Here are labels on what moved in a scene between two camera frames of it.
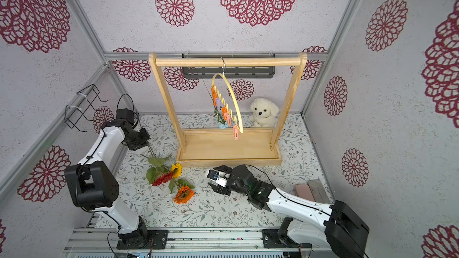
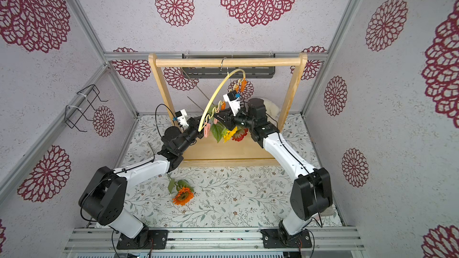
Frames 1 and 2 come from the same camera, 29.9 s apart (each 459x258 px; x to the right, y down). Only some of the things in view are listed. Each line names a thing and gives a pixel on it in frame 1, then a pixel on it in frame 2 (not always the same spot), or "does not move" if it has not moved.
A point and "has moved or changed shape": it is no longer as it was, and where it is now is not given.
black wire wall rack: (75, 114) does not move
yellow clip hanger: (223, 88) has moved or changed shape
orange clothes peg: (214, 95) -> (243, 84)
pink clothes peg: (235, 132) -> (207, 129)
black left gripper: (144, 143) -> (194, 123)
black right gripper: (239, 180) -> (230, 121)
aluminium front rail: (195, 240) does not move
